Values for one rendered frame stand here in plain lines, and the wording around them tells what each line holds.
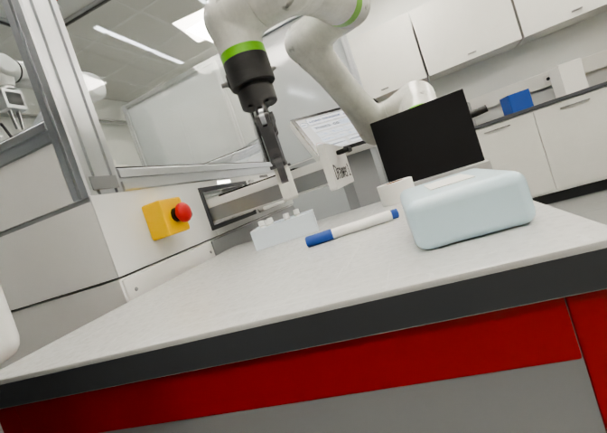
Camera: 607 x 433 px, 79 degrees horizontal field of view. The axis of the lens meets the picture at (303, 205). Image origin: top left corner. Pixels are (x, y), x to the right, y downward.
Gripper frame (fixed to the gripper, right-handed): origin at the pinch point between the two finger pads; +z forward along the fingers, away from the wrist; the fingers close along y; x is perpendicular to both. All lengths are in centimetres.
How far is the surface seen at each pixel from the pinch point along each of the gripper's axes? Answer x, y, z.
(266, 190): -5.9, -13.8, -0.4
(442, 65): 171, -313, -74
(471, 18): 206, -300, -106
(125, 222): -29.4, 9.8, -2.2
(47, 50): -30.6, 12.6, -33.9
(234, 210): -15.5, -16.3, 1.6
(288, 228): -1.9, 6.9, 8.2
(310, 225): 2.1, 6.9, 9.0
